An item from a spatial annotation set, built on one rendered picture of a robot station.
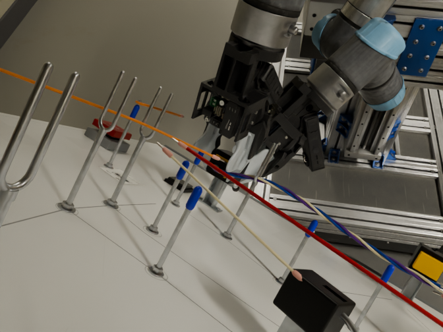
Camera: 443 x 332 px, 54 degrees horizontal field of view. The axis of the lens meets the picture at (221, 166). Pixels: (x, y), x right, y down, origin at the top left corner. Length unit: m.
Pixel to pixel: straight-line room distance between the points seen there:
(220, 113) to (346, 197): 1.29
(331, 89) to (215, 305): 0.44
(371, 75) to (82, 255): 0.55
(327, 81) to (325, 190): 1.11
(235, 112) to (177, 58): 2.15
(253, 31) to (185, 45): 2.26
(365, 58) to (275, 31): 0.25
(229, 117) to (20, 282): 0.33
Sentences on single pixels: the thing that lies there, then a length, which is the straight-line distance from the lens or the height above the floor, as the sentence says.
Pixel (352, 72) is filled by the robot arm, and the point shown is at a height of 1.20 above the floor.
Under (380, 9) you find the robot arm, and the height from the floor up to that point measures 1.21.
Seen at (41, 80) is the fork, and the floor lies 1.54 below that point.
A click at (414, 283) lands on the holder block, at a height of 0.95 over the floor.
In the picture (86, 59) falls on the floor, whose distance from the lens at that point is 2.78.
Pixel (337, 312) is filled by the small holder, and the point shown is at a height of 1.35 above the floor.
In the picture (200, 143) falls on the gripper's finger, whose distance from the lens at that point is 0.62.
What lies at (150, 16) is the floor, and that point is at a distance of 3.06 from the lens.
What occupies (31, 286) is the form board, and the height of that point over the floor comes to 1.39.
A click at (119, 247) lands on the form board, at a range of 0.41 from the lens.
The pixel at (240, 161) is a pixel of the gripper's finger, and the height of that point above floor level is 1.17.
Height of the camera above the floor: 1.66
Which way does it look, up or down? 52 degrees down
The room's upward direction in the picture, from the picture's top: straight up
